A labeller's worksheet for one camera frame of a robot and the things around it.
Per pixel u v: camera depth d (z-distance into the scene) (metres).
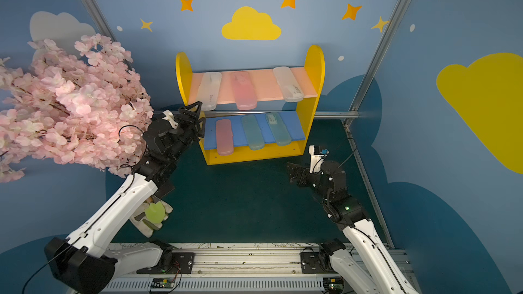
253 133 0.96
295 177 0.64
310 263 0.74
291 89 0.75
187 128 0.61
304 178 0.63
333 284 0.73
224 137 0.95
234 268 0.73
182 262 0.75
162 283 0.72
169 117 0.64
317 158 0.63
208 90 0.75
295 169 0.63
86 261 0.37
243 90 0.78
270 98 0.75
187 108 0.62
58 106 0.57
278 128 0.99
